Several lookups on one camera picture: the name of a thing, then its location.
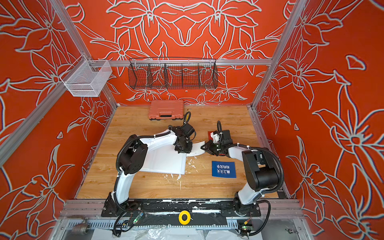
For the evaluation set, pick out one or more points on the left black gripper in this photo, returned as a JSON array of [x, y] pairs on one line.
[[188, 151]]

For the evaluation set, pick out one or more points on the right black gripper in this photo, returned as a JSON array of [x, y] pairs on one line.
[[211, 148]]

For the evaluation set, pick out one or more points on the blue card white text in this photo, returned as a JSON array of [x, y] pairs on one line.
[[224, 169]]

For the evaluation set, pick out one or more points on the white photo album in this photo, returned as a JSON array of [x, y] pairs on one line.
[[162, 157]]

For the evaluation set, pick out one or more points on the red card top row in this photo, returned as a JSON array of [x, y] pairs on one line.
[[214, 133]]

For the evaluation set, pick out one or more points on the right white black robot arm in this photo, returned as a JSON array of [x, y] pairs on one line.
[[263, 169]]

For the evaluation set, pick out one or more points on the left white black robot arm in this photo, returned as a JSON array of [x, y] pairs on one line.
[[130, 160]]

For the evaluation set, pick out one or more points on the red plastic tool case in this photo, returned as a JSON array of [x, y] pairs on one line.
[[166, 110]]

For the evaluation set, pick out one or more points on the yellow tape roll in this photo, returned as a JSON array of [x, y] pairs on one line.
[[184, 217]]

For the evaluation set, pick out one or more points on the white mesh basket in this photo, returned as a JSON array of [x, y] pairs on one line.
[[82, 79]]

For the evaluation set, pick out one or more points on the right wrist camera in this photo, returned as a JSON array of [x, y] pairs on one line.
[[216, 139]]

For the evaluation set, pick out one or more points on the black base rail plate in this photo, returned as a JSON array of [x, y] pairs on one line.
[[206, 214]]

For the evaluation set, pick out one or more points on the black wire basket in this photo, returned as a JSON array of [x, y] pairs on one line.
[[174, 74]]

